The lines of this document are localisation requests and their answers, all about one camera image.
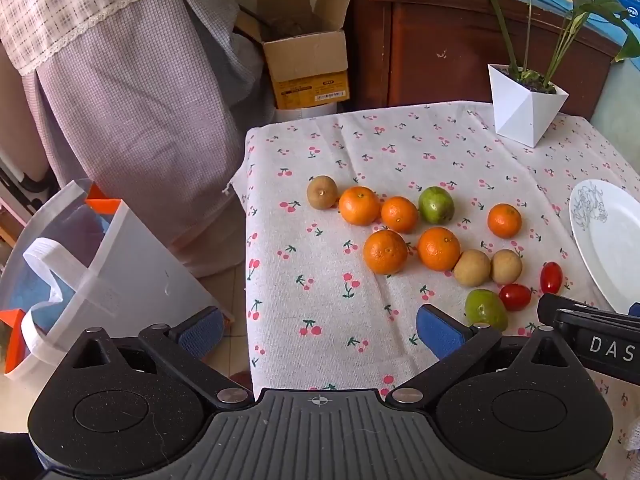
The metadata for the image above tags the open cardboard box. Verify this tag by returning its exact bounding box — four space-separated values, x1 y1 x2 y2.
235 0 352 111

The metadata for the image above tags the white geometric plant pot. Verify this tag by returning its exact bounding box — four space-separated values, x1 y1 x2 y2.
488 63 569 148

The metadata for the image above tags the orange mandarin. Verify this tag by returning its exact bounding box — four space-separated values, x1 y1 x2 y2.
363 229 409 276
339 186 382 227
417 227 461 272
381 196 419 234
487 203 523 239

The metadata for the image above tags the cherry print tablecloth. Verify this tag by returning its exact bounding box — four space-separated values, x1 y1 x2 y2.
230 101 640 480

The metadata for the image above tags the white plate with line drawing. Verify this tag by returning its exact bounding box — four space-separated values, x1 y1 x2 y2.
570 179 640 313

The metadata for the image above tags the dark wooden cabinet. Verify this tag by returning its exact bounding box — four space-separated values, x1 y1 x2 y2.
324 0 626 121

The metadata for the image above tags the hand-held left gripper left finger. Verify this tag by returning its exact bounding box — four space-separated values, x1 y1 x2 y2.
65 305 254 410

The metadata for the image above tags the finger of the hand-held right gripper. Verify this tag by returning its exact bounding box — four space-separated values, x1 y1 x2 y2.
537 293 640 326

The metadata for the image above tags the brown kiwi fruit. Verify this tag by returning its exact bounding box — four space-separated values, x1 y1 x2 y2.
491 249 523 285
306 175 339 211
453 249 492 288

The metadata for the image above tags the small green fruit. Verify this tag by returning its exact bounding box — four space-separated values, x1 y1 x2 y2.
418 186 455 226
465 288 509 332

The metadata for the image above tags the red cherry tomato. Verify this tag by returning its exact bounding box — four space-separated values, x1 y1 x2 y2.
540 261 564 295
498 283 532 312

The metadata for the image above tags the checked fabric cover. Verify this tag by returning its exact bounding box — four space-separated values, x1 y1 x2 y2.
0 0 273 281

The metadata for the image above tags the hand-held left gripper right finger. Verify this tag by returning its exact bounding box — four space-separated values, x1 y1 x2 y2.
385 303 583 409

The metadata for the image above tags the white tote bag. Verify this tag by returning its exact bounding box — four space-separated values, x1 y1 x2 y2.
0 179 236 378

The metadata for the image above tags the grey-green sofa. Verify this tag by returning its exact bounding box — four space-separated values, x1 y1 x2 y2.
590 35 640 173

